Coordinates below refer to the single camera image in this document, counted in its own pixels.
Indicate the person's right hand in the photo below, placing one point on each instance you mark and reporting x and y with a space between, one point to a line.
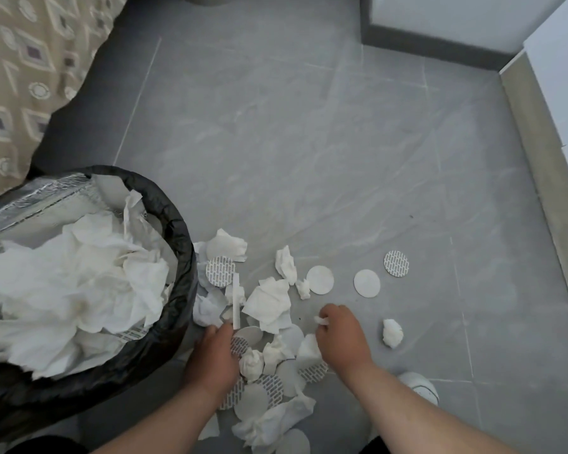
345 340

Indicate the person's left hand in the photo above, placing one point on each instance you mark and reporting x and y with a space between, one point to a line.
213 364

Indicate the pile of white tissue scraps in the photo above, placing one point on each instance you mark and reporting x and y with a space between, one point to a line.
270 302

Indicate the tissues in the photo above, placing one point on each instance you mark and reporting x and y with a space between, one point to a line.
75 278

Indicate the silver foil bag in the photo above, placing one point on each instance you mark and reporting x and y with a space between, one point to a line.
28 203

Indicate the person's left forearm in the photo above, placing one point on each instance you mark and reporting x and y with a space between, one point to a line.
170 425

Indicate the person's right forearm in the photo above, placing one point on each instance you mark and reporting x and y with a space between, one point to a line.
407 420

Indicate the white shoe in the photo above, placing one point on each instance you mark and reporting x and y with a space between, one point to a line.
421 385

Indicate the grey bed base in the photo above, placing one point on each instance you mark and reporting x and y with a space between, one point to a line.
90 113

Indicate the dark grey skirting board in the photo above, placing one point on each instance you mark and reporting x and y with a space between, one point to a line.
430 42

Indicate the white wardrobe beige plinth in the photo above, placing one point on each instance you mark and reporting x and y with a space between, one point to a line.
558 113

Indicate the beige patterned bedspread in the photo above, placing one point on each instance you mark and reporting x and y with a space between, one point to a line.
28 66

